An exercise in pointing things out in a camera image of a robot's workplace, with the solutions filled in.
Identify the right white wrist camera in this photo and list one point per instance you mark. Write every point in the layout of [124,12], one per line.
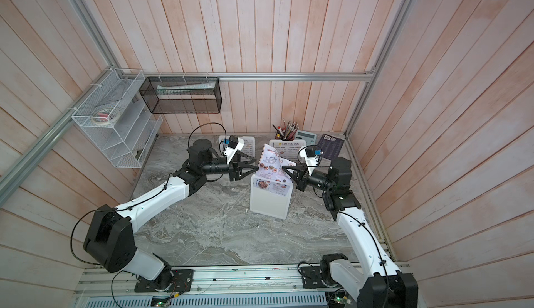
[312,156]

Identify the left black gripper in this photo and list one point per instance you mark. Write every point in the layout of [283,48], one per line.
[237,173]

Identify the grey desk calculator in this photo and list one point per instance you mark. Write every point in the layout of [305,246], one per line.
[308,137]

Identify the aluminium front rail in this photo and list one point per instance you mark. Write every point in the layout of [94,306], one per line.
[206,280]

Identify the dark purple card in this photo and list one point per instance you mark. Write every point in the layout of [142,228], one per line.
[331,146]

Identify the black mesh wall basket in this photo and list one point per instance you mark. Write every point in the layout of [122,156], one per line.
[177,104]

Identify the white narrow rack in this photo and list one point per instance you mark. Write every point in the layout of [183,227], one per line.
[221,143]
[288,147]
[270,198]

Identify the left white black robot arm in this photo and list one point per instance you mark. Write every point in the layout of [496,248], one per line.
[110,238]

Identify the white wire wall shelf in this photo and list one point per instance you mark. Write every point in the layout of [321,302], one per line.
[117,120]

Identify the paper inside black basket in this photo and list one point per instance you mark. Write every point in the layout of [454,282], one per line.
[187,89]

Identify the red white menu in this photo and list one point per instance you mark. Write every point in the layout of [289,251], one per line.
[270,177]

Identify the red pen cup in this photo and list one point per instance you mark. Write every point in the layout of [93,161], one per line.
[286,131]

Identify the dim sum menu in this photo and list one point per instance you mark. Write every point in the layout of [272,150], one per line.
[288,149]
[249,146]

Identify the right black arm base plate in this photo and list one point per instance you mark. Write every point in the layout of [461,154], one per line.
[315,277]

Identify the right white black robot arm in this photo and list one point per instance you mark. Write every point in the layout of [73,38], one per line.
[378,282]

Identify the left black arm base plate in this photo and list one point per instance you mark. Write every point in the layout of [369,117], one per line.
[175,280]

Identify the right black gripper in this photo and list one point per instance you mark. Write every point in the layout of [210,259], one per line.
[300,176]

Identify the tape roll on shelf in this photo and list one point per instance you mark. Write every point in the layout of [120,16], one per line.
[105,117]

